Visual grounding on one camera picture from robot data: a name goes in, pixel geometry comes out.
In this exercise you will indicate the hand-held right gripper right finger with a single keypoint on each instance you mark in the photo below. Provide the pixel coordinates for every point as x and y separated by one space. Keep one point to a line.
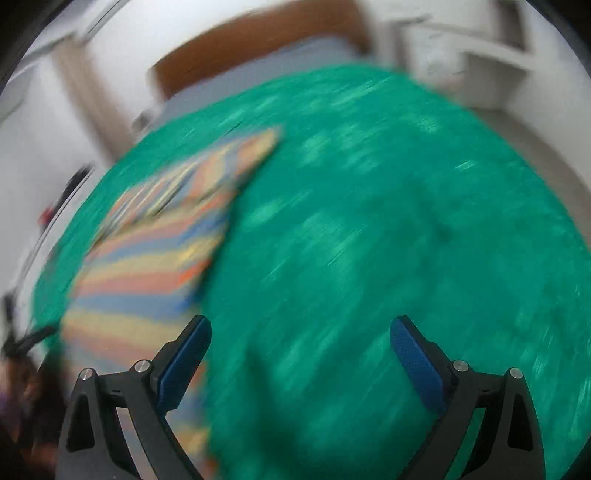
415 364

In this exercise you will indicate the wooden headboard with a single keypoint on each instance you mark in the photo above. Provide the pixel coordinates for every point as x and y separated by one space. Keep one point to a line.
249 41

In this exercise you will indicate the beige curtain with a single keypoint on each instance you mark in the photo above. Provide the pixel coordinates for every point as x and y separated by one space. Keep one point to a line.
92 101

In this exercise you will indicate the striped knit sweater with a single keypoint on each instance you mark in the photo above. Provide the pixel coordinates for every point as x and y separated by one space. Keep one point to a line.
152 258

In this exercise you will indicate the green blanket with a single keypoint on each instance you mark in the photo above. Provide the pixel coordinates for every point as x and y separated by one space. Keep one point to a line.
369 230

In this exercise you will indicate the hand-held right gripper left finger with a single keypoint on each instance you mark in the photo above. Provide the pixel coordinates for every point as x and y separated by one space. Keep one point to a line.
184 369

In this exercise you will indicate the white desk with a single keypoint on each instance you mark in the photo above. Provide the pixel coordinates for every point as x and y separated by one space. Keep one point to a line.
461 50

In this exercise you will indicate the red object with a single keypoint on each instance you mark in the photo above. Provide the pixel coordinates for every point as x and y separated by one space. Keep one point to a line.
46 214

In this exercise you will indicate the white drawer cabinet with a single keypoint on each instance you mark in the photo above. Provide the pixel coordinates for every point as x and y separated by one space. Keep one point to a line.
27 194

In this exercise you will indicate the bed with grey sheet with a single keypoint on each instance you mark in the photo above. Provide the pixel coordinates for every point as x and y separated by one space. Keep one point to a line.
258 69

